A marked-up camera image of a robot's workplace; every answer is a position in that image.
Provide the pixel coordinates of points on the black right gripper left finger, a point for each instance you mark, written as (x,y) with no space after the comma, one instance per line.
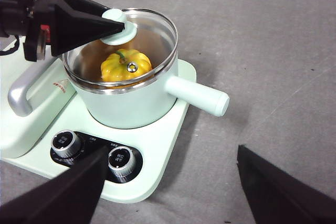
(60,197)

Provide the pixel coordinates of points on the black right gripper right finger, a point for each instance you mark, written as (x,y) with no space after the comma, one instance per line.
(283,197)

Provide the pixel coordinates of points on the yellow pumpkin with green stem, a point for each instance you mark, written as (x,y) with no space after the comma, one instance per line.
(118,70)

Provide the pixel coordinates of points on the glass lid with green knob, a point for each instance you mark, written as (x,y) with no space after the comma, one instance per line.
(155,40)

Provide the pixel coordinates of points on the silver control knob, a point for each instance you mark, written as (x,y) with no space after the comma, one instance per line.
(122,162)
(65,142)

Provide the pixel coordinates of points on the green hinged griddle cover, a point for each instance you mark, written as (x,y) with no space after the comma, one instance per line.
(39,129)

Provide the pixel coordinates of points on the green breakfast machine base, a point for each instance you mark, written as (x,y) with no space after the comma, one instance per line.
(157,145)

